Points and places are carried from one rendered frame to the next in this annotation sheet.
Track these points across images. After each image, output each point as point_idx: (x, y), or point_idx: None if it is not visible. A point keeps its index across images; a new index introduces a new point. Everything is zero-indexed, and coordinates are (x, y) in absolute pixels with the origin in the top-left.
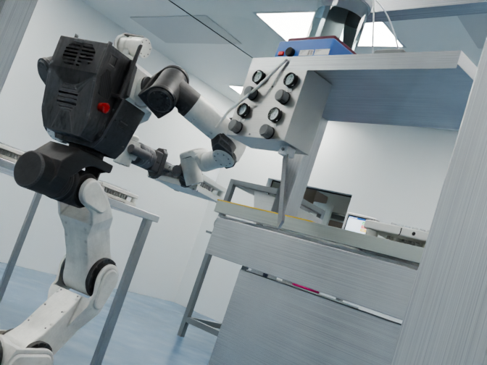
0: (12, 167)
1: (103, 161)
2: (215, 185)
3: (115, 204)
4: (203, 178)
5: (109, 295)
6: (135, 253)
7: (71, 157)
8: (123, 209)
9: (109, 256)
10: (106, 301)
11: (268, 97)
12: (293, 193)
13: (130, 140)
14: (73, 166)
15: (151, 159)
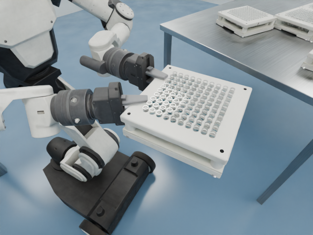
0: (191, 43)
1: (23, 82)
2: (173, 141)
3: (280, 86)
4: (127, 123)
5: (91, 170)
6: (309, 144)
7: (4, 78)
8: (291, 94)
9: (90, 147)
10: (96, 172)
11: None
12: None
13: (3, 67)
14: (10, 84)
15: (113, 72)
